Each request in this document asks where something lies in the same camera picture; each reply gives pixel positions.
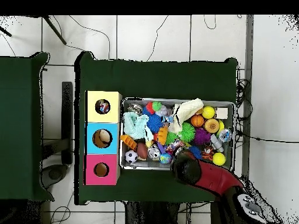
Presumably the wide orange studded block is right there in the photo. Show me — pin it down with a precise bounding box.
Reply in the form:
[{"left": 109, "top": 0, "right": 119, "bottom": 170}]
[{"left": 155, "top": 126, "right": 169, "bottom": 145}]

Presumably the long orange toy block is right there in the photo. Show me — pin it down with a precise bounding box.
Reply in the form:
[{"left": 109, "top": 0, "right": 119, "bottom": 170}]
[{"left": 119, "top": 134, "right": 138, "bottom": 151}]

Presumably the brown toy football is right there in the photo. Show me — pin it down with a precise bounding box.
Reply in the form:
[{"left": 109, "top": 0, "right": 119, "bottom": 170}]
[{"left": 137, "top": 142, "right": 149, "bottom": 160}]

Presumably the colourful print cloth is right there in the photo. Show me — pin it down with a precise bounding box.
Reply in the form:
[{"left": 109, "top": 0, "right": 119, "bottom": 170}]
[{"left": 164, "top": 139, "right": 186, "bottom": 153}]

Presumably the cream yellow cloth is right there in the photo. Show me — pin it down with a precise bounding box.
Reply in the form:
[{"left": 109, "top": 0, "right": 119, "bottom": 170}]
[{"left": 168, "top": 97, "right": 204, "bottom": 134}]

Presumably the small colourful patterned cloth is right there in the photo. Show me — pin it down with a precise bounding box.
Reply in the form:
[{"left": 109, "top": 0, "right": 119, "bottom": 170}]
[{"left": 95, "top": 99, "right": 111, "bottom": 114}]

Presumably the purple spiky rubber ball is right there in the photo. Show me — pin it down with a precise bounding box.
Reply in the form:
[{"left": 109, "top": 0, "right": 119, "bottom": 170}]
[{"left": 193, "top": 127, "right": 211, "bottom": 146}]

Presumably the silver mesh bin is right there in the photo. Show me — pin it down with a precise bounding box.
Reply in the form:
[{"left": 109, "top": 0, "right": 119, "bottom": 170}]
[{"left": 119, "top": 97, "right": 237, "bottom": 173}]

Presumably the wooden box with three holes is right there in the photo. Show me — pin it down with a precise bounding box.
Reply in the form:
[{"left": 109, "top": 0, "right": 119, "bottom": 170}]
[{"left": 84, "top": 90, "right": 123, "bottom": 186}]

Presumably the mint green cloth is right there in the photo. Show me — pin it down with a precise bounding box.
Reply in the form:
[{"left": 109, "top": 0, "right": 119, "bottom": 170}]
[{"left": 123, "top": 111, "right": 154, "bottom": 141}]

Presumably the black and white soccer ball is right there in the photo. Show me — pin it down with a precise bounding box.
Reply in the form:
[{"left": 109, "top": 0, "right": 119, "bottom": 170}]
[{"left": 124, "top": 149, "right": 138, "bottom": 164}]

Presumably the blue globe ball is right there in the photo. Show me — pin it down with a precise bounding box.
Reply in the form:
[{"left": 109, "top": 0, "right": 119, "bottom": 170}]
[{"left": 159, "top": 153, "right": 172, "bottom": 165}]

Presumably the dark green tablecloth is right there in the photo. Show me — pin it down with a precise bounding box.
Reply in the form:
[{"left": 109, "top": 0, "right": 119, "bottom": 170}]
[
  {"left": 74, "top": 51, "right": 239, "bottom": 208},
  {"left": 0, "top": 51, "right": 54, "bottom": 201}
]

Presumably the blue spiky rubber ball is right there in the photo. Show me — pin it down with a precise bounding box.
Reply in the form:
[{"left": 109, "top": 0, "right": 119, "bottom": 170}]
[{"left": 188, "top": 145, "right": 203, "bottom": 160}]

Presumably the yellow ball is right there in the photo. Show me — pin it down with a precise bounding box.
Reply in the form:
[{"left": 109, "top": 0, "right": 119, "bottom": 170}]
[
  {"left": 212, "top": 152, "right": 227, "bottom": 166},
  {"left": 201, "top": 106, "right": 215, "bottom": 120}
]

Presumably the grey round stand base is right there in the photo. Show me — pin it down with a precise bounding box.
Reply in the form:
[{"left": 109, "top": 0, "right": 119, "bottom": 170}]
[{"left": 41, "top": 164, "right": 69, "bottom": 190}]

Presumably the black cable bundle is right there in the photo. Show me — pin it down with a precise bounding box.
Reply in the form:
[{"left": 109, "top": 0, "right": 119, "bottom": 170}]
[{"left": 235, "top": 79, "right": 253, "bottom": 122}]

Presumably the thin black floor cable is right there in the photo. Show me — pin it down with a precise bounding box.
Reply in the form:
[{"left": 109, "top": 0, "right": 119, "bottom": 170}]
[{"left": 235, "top": 130, "right": 299, "bottom": 144}]

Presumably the grey floor cable cover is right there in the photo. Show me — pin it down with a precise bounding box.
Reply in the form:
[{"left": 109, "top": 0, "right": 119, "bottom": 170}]
[{"left": 240, "top": 15, "right": 255, "bottom": 180}]

